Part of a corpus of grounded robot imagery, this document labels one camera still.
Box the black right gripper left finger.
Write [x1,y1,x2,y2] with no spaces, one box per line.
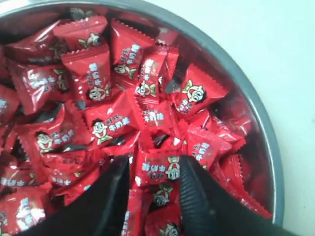
[40,157,130,236]

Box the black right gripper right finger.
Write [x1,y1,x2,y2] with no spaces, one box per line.
[179,155,294,236]

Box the red candy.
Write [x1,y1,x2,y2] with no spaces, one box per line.
[134,149,182,187]

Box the stainless steel bowl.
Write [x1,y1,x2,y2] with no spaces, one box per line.
[0,0,284,226]

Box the pile of red candies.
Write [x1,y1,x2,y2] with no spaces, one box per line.
[0,13,271,236]

